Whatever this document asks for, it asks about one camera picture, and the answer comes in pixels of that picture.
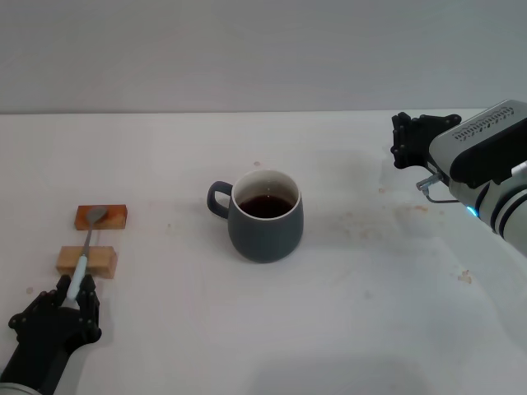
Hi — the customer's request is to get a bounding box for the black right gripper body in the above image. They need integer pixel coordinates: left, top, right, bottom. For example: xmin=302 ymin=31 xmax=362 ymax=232
xmin=407 ymin=133 xmax=437 ymax=165

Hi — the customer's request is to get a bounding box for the light tan wooden block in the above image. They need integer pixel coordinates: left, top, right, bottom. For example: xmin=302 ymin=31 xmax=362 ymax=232
xmin=55 ymin=245 xmax=119 ymax=281

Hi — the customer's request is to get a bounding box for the grey ceramic cup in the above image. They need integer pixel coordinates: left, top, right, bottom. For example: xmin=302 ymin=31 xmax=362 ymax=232
xmin=206 ymin=168 xmax=305 ymax=264

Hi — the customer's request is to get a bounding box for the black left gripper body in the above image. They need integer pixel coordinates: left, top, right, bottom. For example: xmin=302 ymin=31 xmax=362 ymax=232
xmin=0 ymin=306 xmax=83 ymax=392

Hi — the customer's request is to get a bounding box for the dark coffee liquid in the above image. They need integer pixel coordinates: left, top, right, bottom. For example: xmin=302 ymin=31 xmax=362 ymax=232
xmin=237 ymin=195 xmax=296 ymax=221

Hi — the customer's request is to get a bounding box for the reddish brown wooden block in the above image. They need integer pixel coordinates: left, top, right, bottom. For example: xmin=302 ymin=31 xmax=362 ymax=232
xmin=73 ymin=205 xmax=128 ymax=231

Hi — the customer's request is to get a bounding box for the light blue handled spoon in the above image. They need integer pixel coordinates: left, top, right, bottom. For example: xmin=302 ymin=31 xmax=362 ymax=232
xmin=68 ymin=207 xmax=109 ymax=300

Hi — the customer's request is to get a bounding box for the thin grey camera cable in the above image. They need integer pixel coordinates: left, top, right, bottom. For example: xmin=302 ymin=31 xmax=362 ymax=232
xmin=416 ymin=172 xmax=460 ymax=205

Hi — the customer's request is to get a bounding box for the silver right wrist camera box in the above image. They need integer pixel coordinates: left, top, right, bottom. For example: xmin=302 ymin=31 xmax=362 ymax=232
xmin=427 ymin=98 xmax=527 ymax=190

